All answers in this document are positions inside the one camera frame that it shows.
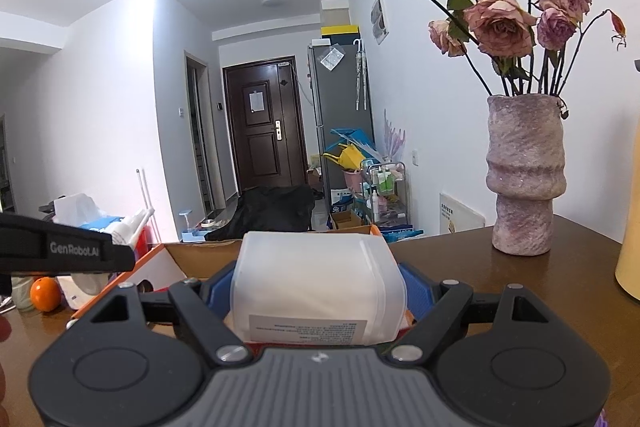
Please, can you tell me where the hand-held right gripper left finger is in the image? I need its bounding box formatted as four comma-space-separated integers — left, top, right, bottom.
90, 261, 251, 368

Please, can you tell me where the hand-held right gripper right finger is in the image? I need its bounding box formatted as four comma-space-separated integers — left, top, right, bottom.
385, 264, 551, 365

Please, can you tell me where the red cardboard box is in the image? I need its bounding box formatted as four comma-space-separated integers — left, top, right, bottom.
70, 224, 416, 348

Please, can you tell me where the white translucent plastic container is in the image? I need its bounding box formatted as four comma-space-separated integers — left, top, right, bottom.
231, 231, 406, 345

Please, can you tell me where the blue tissue pack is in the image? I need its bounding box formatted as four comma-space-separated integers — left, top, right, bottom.
52, 193, 133, 235

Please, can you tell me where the orange fruit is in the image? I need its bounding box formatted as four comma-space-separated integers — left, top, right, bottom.
30, 277, 63, 312

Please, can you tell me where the drinking glass with straw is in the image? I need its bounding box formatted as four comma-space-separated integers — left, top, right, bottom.
11, 277, 33, 310

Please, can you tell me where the white board with yellow label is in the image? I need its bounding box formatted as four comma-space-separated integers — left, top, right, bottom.
440, 193, 486, 235

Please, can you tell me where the small brown cardboard box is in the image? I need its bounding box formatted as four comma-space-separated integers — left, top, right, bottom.
330, 211, 363, 230

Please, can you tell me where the blue and white carton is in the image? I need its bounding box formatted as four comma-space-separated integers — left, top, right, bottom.
330, 189, 353, 215

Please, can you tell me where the dark brown entrance door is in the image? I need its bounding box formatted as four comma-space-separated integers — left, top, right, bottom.
222, 62, 308, 192

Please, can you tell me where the pink textured ceramic vase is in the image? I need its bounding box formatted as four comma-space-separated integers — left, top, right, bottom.
486, 93, 568, 256

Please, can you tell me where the grey refrigerator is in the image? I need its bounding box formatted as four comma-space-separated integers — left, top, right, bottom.
307, 41, 376, 208

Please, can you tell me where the yellow thermos jug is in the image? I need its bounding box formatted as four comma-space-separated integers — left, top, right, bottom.
615, 59, 640, 300

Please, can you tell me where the clear plastic bag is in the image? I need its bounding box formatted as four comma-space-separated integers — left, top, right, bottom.
320, 47, 347, 72

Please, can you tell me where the yellow and black box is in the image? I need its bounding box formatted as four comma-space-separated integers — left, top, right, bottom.
321, 24, 361, 45

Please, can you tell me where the bunch of dried pink roses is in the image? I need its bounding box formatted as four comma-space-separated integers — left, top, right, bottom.
321, 0, 628, 98

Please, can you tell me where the metal wire cart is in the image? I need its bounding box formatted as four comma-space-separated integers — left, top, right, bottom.
361, 161, 408, 228

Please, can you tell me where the purple wall decoration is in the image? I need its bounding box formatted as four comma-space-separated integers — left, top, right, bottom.
382, 109, 408, 162

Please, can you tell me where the white wall picture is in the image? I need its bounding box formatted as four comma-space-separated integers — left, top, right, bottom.
371, 0, 390, 45

